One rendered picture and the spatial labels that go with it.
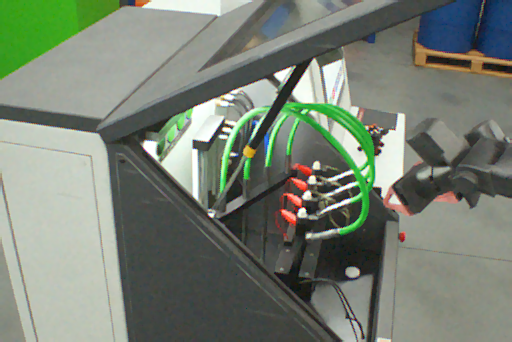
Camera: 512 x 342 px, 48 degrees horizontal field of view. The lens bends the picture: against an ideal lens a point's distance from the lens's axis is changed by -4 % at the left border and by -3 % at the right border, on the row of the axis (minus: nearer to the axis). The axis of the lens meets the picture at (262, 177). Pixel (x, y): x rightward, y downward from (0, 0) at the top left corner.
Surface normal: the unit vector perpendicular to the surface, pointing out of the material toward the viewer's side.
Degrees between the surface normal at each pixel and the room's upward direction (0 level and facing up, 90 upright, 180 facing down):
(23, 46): 90
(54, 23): 90
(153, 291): 90
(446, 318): 0
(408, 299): 0
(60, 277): 90
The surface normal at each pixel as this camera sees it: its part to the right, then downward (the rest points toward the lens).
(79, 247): -0.22, 0.49
